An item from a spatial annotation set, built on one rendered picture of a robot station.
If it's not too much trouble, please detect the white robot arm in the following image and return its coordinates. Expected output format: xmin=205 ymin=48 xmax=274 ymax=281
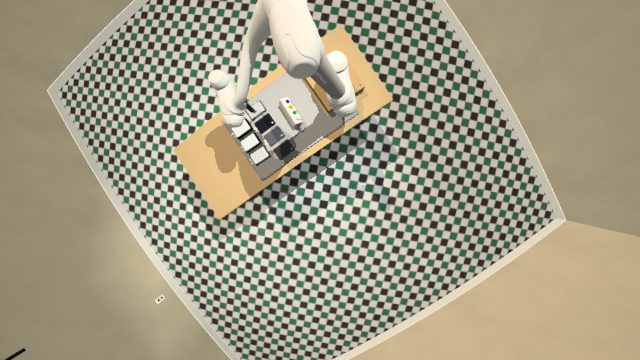
xmin=208 ymin=0 xmax=356 ymax=127

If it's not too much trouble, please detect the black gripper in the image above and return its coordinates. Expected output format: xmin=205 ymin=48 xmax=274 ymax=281
xmin=245 ymin=98 xmax=257 ymax=114

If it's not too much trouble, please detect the white operator button panel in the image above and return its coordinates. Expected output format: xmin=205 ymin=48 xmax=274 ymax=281
xmin=279 ymin=97 xmax=304 ymax=139

